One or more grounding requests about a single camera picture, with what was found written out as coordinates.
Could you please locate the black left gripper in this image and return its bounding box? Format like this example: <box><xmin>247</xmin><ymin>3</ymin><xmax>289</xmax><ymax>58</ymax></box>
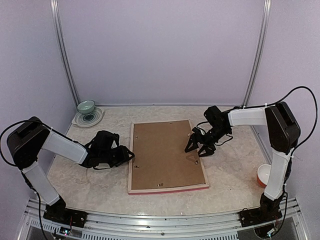
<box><xmin>99</xmin><ymin>145</ymin><xmax>135</xmax><ymax>168</ymax></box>

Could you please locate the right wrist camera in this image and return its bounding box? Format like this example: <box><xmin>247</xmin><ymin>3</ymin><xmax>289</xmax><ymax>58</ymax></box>
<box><xmin>203</xmin><ymin>105</ymin><xmax>223</xmax><ymax>127</ymax></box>

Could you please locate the green ceramic bowl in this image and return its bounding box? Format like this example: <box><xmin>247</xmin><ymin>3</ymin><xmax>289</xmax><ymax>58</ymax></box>
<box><xmin>77</xmin><ymin>100</ymin><xmax>96</xmax><ymax>115</ymax></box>

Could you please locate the pale green patterned plate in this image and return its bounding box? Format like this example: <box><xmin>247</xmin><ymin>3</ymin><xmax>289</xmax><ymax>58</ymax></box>
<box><xmin>71</xmin><ymin>107</ymin><xmax>105</xmax><ymax>128</ymax></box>

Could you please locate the orange white bowl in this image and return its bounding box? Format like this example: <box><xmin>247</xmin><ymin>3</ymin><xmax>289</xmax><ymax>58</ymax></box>
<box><xmin>256</xmin><ymin>164</ymin><xmax>271</xmax><ymax>188</ymax></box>

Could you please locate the left aluminium corner post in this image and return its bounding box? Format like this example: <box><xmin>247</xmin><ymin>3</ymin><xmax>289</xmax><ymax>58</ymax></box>
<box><xmin>49</xmin><ymin>0</ymin><xmax>80</xmax><ymax>107</ymax></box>

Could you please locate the right aluminium corner post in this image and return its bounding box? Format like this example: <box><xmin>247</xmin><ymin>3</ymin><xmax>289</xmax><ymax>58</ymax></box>
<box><xmin>242</xmin><ymin>0</ymin><xmax>272</xmax><ymax>107</ymax></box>

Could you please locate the wooden picture frame pink edge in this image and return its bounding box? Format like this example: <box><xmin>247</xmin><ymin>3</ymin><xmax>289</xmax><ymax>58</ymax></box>
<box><xmin>127</xmin><ymin>119</ymin><xmax>210</xmax><ymax>196</ymax></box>

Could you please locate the brown backing board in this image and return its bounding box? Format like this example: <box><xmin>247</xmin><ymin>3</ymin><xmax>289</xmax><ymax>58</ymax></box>
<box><xmin>130</xmin><ymin>120</ymin><xmax>207</xmax><ymax>191</ymax></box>

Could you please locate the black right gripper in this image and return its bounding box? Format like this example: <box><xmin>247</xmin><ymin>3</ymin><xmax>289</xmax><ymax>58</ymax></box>
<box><xmin>185</xmin><ymin>125</ymin><xmax>230</xmax><ymax>158</ymax></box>

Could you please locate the aluminium front rail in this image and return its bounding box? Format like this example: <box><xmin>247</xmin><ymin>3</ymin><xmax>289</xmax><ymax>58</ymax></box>
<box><xmin>17</xmin><ymin>197</ymin><xmax>308</xmax><ymax>240</ymax></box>

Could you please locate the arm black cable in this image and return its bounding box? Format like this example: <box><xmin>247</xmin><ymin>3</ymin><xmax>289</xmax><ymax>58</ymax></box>
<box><xmin>0</xmin><ymin>119</ymin><xmax>51</xmax><ymax>240</ymax></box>
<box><xmin>234</xmin><ymin>86</ymin><xmax>319</xmax><ymax>156</ymax></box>

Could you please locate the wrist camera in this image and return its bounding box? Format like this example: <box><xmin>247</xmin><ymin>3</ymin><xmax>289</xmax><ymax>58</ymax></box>
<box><xmin>94</xmin><ymin>130</ymin><xmax>120</xmax><ymax>151</ymax></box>
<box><xmin>203</xmin><ymin>105</ymin><xmax>223</xmax><ymax>127</ymax></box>

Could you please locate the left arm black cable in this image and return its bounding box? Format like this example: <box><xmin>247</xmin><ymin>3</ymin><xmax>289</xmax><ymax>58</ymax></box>
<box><xmin>0</xmin><ymin>119</ymin><xmax>51</xmax><ymax>240</ymax></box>

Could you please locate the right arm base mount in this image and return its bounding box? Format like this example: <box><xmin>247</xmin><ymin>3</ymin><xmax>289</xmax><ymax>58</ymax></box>
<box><xmin>238</xmin><ymin>193</ymin><xmax>285</xmax><ymax>227</ymax></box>

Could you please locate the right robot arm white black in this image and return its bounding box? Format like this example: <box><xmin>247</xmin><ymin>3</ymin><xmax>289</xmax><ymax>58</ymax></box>
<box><xmin>184</xmin><ymin>101</ymin><xmax>301</xmax><ymax>222</ymax></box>

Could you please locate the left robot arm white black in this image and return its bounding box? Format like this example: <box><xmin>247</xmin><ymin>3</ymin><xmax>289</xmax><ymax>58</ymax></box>
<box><xmin>3</xmin><ymin>116</ymin><xmax>135</xmax><ymax>223</ymax></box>

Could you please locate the aluminium corner post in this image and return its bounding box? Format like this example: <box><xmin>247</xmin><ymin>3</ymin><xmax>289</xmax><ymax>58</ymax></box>
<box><xmin>49</xmin><ymin>0</ymin><xmax>80</xmax><ymax>107</ymax></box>
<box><xmin>242</xmin><ymin>0</ymin><xmax>272</xmax><ymax>107</ymax></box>

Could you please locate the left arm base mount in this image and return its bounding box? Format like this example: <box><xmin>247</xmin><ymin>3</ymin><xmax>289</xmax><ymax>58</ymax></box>
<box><xmin>43</xmin><ymin>201</ymin><xmax>88</xmax><ymax>228</ymax></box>

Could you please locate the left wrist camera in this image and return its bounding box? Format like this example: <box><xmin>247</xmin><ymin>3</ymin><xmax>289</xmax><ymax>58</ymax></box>
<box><xmin>94</xmin><ymin>130</ymin><xmax>120</xmax><ymax>151</ymax></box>

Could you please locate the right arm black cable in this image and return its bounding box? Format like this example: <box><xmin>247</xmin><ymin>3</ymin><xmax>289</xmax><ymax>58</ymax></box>
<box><xmin>234</xmin><ymin>86</ymin><xmax>319</xmax><ymax>156</ymax></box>

